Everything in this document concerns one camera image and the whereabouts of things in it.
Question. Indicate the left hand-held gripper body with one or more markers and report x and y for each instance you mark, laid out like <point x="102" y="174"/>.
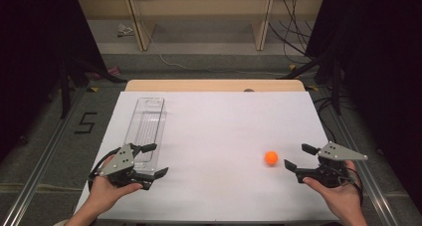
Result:
<point x="121" y="159"/>

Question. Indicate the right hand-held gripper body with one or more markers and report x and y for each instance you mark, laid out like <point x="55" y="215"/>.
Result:
<point x="335" y="152"/>

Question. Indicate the orange ball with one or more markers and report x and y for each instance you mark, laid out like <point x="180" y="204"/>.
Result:
<point x="271" y="157"/>

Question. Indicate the clear plastic tray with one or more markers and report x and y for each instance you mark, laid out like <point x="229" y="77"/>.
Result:
<point x="147" y="119"/>

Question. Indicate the person's left hand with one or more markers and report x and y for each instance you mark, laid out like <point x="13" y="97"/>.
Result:
<point x="106" y="192"/>

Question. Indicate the person's right hand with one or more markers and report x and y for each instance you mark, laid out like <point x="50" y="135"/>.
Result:
<point x="341" y="196"/>

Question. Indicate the black stand legs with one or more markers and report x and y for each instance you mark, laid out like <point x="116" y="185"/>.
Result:
<point x="66" y="93"/>
<point x="336" y="93"/>

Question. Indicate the yellow tape piece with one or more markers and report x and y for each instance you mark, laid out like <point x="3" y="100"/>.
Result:
<point x="94" y="89"/>
<point x="312" y="87"/>
<point x="292" y="67"/>

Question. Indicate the pink object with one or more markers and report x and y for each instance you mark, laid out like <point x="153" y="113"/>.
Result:
<point x="112" y="71"/>

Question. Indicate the light wooden table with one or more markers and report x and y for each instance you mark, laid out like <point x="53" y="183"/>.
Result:
<point x="212" y="85"/>

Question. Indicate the black curtain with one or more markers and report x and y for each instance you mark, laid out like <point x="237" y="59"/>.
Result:
<point x="381" y="70"/>
<point x="33" y="53"/>

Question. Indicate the crumpled white paper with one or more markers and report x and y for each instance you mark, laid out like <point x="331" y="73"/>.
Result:
<point x="125" y="30"/>

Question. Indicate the light wooden shelf unit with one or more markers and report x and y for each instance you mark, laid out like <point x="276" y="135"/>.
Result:
<point x="199" y="3"/>

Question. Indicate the metal floor rail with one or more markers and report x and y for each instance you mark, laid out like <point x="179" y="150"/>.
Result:
<point x="376" y="196"/>
<point x="40" y="173"/>

